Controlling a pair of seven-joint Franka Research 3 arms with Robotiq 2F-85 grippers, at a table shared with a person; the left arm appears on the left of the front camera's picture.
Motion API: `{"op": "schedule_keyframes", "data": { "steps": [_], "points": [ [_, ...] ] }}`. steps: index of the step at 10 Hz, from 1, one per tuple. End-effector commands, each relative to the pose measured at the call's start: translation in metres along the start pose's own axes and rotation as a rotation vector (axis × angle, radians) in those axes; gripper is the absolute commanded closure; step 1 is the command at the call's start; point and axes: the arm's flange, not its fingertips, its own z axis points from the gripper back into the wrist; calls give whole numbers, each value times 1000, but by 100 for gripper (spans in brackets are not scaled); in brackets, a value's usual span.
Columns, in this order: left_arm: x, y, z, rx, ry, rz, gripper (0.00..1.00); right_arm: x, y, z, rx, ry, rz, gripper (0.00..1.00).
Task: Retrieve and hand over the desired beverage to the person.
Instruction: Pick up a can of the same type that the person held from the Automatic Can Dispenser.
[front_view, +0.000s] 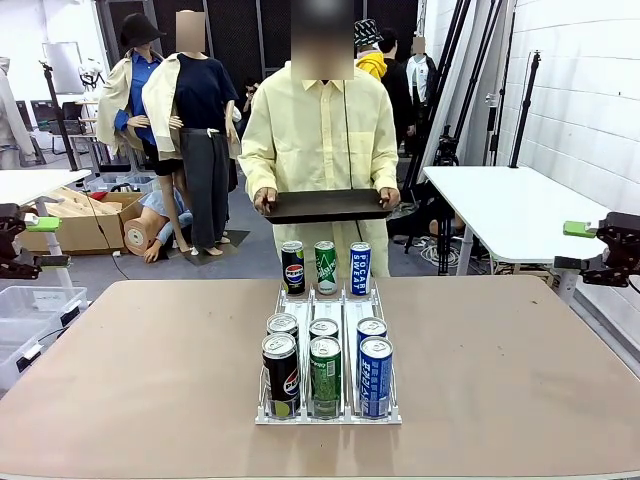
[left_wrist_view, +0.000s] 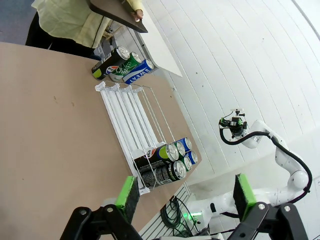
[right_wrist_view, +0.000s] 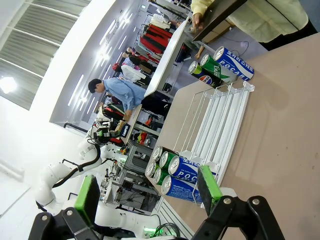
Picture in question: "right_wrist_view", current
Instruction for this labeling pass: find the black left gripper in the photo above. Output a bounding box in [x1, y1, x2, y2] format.
[94, 126, 114, 145]

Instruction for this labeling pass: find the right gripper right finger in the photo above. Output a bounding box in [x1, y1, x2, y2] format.
[191, 165, 286, 240]

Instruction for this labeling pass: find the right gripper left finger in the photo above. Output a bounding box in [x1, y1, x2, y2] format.
[28, 174, 106, 240]

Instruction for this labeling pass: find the blue Pocari Sweat can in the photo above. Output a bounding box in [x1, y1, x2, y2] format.
[213, 46, 255, 81]
[168, 155, 201, 179]
[161, 175, 204, 203]

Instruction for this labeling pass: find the black Pepsi can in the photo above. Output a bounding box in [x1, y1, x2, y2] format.
[151, 145, 176, 162]
[187, 60, 224, 89]
[145, 161, 161, 178]

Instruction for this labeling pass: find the dark brown serving tray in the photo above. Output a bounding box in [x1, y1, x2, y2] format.
[191, 0, 249, 43]

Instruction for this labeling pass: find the person's right forearm yellow sleeve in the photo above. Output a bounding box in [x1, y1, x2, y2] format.
[190, 0, 216, 16]

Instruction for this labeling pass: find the person in yellow shirt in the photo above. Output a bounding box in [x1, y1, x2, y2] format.
[226, 0, 318, 51]

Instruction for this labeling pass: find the person's right hand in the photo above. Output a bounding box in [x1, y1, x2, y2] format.
[191, 12, 204, 32]

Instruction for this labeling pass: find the black CAMPUS sign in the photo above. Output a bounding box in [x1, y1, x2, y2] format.
[119, 122, 131, 138]

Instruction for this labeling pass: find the light wooden desk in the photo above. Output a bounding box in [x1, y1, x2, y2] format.
[122, 104, 143, 146]

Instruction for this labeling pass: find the man in blue shirt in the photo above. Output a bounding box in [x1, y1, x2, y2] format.
[87, 77, 147, 118]

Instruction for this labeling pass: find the green soda can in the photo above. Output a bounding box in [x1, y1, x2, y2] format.
[159, 150, 181, 170]
[152, 166, 171, 186]
[199, 53, 238, 84]

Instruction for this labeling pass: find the clear can dispenser rack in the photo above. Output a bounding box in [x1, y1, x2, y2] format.
[172, 82, 256, 208]

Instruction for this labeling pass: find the white desk with white legs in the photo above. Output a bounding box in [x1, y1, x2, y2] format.
[144, 16, 190, 98]

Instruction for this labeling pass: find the clothes rack with red garments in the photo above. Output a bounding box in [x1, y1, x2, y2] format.
[138, 22, 176, 63]

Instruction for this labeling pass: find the brown cardboard box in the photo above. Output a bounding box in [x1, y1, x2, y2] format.
[202, 18, 236, 44]

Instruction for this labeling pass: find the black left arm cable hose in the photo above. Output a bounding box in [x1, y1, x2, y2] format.
[51, 143, 102, 189]

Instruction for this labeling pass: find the aluminium frame stand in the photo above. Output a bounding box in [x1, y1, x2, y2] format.
[117, 144, 163, 216]

